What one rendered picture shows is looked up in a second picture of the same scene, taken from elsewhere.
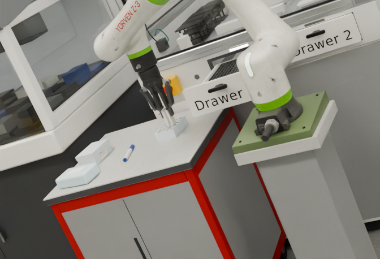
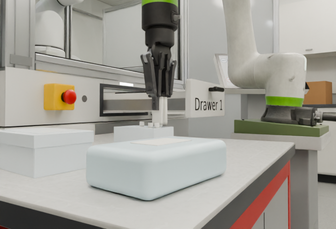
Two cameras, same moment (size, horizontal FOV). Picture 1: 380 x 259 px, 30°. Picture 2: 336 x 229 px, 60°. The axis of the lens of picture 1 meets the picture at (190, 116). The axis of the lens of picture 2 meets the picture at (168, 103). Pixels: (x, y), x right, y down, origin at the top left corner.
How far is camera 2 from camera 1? 2.69 m
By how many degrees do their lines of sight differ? 86
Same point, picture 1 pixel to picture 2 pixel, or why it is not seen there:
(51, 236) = not seen: outside the picture
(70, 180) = (200, 156)
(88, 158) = (79, 142)
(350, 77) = not seen: hidden behind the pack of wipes
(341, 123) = not seen: hidden behind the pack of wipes
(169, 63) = (60, 67)
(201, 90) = (200, 87)
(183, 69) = (74, 82)
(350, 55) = (176, 122)
